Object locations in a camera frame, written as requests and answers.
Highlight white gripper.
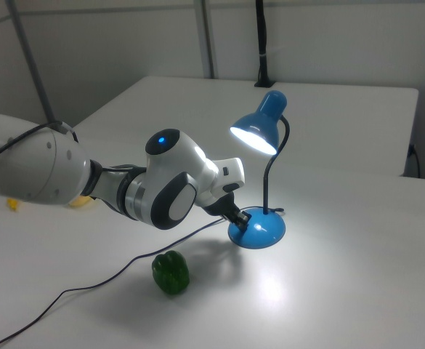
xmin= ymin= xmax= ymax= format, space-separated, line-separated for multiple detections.
xmin=203 ymin=156 xmax=253 ymax=230

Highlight wall socket with cable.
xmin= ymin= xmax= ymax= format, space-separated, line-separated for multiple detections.
xmin=407 ymin=143 xmax=422 ymax=179

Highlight white adjoining table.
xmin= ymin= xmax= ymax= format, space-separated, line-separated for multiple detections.
xmin=72 ymin=75 xmax=420 ymax=178

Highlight black camera pole with clamp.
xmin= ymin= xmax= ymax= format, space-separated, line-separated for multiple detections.
xmin=253 ymin=0 xmax=275 ymax=89

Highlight blue desk lamp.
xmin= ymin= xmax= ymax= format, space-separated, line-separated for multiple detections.
xmin=227 ymin=90 xmax=290 ymax=250

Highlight grey partition post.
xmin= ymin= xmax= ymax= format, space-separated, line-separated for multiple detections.
xmin=199 ymin=0 xmax=217 ymax=79
xmin=5 ymin=0 xmax=58 ymax=125

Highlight green bell pepper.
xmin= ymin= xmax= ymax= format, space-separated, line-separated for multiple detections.
xmin=150 ymin=250 xmax=192 ymax=297

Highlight black lamp power cable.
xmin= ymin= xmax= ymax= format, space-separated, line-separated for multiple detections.
xmin=0 ymin=206 xmax=286 ymax=349

